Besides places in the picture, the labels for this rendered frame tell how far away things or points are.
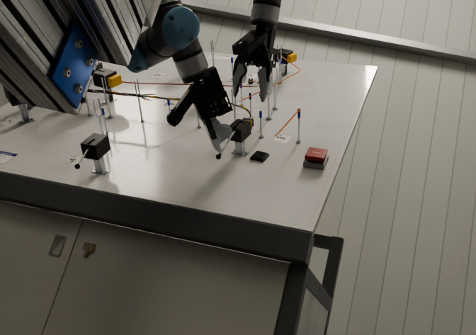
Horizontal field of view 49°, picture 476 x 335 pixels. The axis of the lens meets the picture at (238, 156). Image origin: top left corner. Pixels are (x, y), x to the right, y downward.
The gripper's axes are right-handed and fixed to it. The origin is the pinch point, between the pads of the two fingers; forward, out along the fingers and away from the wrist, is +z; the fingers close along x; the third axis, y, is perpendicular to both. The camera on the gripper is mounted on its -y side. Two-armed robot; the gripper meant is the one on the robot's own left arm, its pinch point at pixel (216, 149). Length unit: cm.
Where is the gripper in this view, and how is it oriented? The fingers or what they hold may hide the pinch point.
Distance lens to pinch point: 134.0
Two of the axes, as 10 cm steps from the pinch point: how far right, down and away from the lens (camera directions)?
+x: -2.2, -2.6, 9.4
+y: 9.1, -3.9, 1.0
